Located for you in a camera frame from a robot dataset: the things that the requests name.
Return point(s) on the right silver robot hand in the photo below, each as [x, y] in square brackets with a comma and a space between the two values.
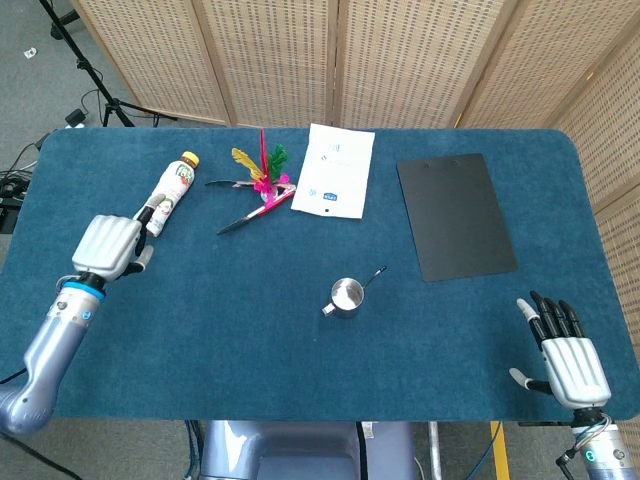
[575, 362]

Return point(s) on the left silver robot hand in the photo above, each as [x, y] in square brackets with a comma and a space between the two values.
[106, 245]

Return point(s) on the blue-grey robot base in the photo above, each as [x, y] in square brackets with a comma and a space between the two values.
[305, 450]

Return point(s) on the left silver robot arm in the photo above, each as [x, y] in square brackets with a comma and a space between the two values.
[47, 350]

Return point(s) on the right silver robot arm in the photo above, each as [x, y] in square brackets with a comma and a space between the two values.
[597, 447]

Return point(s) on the colourful feather shuttlecock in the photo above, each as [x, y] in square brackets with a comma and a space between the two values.
[264, 167]

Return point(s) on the white drink bottle yellow cap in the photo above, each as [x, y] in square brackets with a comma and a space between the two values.
[171, 192]

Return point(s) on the black tripod stand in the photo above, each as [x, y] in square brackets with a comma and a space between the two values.
[87, 70]

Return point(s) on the black clipboard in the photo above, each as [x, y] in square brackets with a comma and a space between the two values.
[455, 217]

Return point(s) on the blue table mat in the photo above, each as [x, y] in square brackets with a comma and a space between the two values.
[300, 325]

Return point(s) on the small steel milk pitcher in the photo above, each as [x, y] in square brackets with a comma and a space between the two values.
[346, 297]

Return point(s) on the white paper pouch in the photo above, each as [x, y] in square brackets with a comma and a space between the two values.
[337, 172]

